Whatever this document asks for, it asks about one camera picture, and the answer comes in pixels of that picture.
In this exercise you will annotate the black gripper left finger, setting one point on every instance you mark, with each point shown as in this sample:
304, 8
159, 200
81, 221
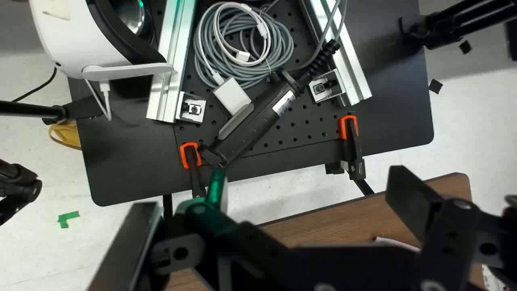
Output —
217, 187

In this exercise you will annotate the white charger plug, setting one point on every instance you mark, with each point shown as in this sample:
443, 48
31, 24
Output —
233, 95

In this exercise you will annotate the black tripod leg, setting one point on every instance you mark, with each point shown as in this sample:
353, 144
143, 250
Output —
33, 110
463, 21

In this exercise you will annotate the yellow tape roll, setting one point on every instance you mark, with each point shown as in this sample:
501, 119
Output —
65, 134

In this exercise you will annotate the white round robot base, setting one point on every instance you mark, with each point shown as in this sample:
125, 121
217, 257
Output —
70, 37

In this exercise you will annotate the aluminium extrusion rail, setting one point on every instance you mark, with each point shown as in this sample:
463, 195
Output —
172, 58
345, 48

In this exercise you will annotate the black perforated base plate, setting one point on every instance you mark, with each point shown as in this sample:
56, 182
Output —
135, 161

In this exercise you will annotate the silver metal mount bar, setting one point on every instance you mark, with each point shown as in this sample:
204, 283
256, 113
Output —
127, 250

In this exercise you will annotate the orange black clamp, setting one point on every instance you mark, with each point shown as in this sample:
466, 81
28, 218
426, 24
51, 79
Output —
350, 142
190, 155

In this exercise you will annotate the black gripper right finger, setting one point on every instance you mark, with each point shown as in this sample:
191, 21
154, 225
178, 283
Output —
413, 195

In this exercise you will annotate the black jointed stand foot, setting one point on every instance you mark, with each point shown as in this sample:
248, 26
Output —
17, 187

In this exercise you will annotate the silver rail end bracket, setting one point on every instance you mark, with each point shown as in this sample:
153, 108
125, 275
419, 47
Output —
325, 89
193, 106

